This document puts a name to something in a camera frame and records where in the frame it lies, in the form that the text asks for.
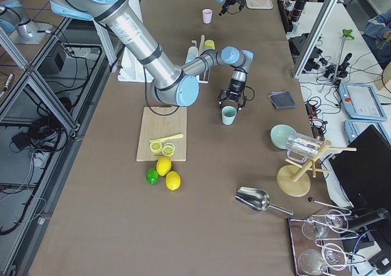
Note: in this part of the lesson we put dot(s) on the pink cup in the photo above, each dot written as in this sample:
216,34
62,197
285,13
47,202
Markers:
207,16

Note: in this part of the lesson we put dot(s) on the mint green cup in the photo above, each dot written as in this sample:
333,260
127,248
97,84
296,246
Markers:
228,115

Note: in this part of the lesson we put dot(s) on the yellow cup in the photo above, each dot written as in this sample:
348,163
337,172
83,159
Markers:
209,45

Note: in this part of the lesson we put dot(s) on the light blue cup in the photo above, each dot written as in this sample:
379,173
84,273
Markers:
191,54

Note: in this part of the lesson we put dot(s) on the beige tray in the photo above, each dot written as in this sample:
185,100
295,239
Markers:
259,4

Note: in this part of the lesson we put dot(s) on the grey folded cloth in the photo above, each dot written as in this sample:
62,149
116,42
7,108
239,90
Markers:
282,100

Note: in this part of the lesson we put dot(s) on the yellow plastic knife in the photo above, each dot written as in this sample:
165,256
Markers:
163,139

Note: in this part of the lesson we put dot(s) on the mint green bowl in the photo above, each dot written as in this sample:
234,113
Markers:
279,135

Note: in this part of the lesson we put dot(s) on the bamboo cutting board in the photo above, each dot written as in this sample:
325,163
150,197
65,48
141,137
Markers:
155,126

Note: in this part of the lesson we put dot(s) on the lemon slice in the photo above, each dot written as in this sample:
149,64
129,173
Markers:
156,146
168,149

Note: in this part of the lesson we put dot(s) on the whole yellow lemon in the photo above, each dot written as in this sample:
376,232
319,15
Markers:
173,180
163,166

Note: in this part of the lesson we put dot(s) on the green lime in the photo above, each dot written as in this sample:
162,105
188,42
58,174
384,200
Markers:
152,176

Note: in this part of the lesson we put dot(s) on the wooden mug tree stand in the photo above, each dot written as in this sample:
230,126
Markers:
293,178

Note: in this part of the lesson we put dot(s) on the shiny metal scoop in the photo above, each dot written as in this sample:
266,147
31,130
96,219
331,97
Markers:
258,200

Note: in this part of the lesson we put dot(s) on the teach pendant tablet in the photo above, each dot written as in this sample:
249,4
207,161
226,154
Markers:
360,102

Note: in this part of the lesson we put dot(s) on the black monitor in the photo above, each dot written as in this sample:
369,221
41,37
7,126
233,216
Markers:
365,173

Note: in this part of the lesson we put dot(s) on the black glass rack tray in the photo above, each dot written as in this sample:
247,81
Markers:
328,243

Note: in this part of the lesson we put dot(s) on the white wire cup holder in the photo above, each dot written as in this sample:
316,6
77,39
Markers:
199,44

